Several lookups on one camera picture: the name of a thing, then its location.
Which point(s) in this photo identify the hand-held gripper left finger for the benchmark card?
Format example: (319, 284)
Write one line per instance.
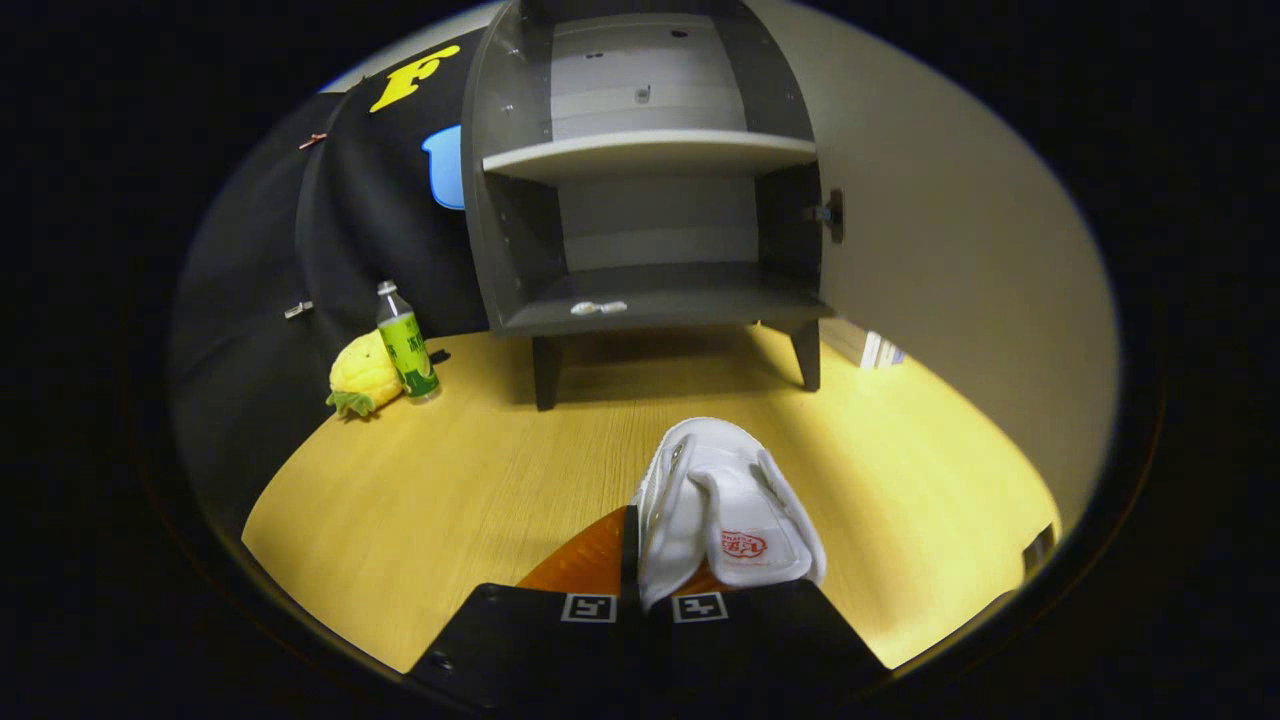
(629, 550)

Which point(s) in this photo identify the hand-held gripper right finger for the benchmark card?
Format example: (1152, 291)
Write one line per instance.
(760, 640)

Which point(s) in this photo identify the white shoe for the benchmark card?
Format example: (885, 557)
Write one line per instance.
(740, 500)

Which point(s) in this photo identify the dark grey shoe cabinet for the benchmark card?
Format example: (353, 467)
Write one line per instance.
(650, 290)

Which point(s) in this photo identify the beige shoe cabinet door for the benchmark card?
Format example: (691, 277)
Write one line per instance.
(950, 250)

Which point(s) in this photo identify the grey curved bar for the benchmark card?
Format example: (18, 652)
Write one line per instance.
(1038, 550)

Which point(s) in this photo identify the green label plastic bottle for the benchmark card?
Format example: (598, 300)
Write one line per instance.
(408, 345)

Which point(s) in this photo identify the yellow plush toy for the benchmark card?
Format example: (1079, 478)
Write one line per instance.
(362, 378)

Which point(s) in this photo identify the silver clip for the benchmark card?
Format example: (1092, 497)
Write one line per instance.
(298, 310)

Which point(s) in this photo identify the black backdrop cloth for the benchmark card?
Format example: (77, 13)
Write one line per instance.
(350, 230)

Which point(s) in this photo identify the red clip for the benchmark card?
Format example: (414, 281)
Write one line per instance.
(312, 140)

